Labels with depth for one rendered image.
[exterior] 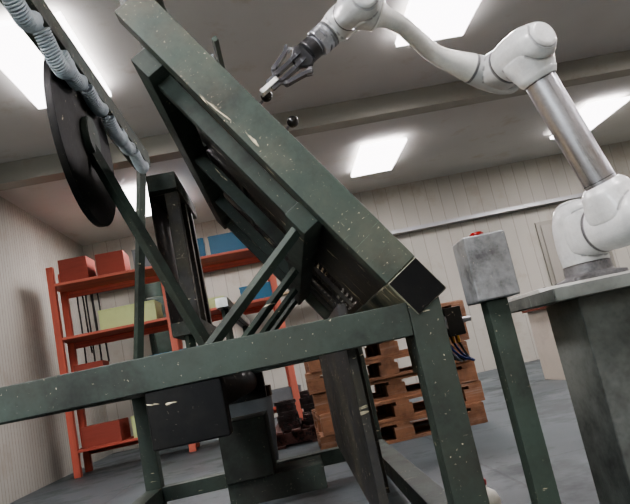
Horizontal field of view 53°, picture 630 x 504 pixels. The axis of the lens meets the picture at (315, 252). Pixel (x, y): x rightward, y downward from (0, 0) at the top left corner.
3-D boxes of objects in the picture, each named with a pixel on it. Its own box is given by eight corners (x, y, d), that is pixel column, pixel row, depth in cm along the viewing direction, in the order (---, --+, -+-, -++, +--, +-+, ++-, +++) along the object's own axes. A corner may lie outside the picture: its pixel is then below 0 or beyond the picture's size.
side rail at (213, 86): (387, 284, 168) (415, 255, 170) (113, 11, 180) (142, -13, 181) (383, 286, 174) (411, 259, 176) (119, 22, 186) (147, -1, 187)
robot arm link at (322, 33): (339, 35, 195) (325, 48, 194) (337, 50, 204) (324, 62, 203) (318, 16, 196) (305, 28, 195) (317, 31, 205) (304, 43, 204)
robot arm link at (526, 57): (628, 239, 207) (685, 220, 187) (597, 260, 201) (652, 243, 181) (511, 41, 212) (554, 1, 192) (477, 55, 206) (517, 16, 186)
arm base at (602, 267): (598, 280, 225) (594, 265, 226) (631, 270, 203) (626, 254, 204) (549, 290, 223) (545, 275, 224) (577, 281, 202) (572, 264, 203)
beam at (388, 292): (419, 316, 166) (447, 287, 168) (387, 283, 168) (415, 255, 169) (348, 345, 383) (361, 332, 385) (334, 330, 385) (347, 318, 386)
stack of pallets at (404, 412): (460, 412, 552) (435, 309, 567) (494, 420, 464) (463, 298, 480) (316, 445, 540) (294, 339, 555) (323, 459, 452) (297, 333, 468)
